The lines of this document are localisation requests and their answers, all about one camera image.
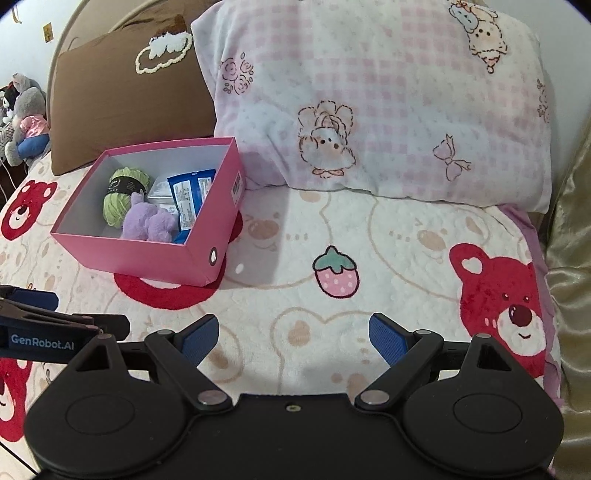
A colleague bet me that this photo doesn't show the purple plush toy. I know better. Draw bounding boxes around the purple plush toy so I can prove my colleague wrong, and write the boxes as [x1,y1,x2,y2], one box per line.
[121,192,178,243]

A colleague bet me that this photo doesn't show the pink cardboard box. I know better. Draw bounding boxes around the pink cardboard box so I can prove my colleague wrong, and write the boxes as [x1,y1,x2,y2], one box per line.
[51,137,245,286]

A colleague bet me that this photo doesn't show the green yarn ball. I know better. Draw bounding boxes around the green yarn ball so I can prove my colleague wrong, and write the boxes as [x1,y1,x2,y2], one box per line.
[102,167,150,229]

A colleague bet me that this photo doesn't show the blue snack packet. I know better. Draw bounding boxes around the blue snack packet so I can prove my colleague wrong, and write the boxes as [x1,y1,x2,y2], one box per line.
[167,169,215,244]

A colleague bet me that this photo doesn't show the clear plastic floss box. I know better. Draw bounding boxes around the clear plastic floss box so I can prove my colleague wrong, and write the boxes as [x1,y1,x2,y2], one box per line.
[146,176,178,215]

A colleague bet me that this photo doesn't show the white bear-print blanket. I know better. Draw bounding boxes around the white bear-print blanket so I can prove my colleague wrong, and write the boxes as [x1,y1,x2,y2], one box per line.
[1,157,564,479]

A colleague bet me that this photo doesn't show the grey plush toys pile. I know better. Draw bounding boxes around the grey plush toys pile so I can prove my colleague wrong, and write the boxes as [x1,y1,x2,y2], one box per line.
[1,73,50,167]

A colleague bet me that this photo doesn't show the gold satin cushion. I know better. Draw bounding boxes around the gold satin cushion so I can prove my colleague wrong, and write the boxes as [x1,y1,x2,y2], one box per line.
[546,127,591,479]

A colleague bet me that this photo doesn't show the brown cloud pillow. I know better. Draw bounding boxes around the brown cloud pillow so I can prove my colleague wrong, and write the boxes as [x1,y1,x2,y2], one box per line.
[50,13,215,175]

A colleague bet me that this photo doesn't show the pink checked cartoon pillow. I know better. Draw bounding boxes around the pink checked cartoon pillow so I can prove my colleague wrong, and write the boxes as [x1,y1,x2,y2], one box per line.
[191,1,552,213]

